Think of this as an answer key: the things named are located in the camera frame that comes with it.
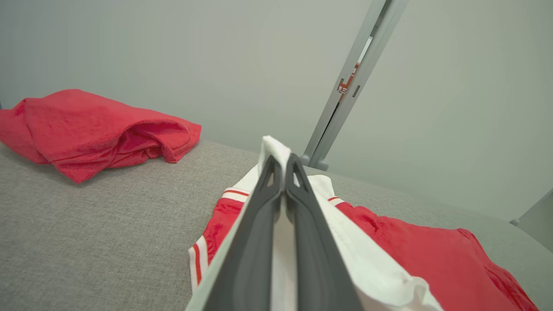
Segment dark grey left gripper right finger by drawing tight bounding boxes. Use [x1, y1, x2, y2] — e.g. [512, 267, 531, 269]
[285, 153, 364, 311]

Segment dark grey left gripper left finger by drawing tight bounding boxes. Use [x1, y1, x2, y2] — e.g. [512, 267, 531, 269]
[186, 155, 284, 311]

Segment red jersey with striped trim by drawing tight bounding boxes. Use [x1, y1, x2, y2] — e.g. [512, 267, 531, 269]
[188, 135, 540, 311]

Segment red shorts with white band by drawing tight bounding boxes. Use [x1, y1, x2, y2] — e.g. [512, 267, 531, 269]
[0, 89, 202, 184]

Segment orange sticker on post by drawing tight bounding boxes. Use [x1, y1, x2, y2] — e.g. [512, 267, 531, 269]
[337, 63, 360, 102]

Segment grey metal double post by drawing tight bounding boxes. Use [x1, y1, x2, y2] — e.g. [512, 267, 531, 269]
[300, 0, 409, 171]

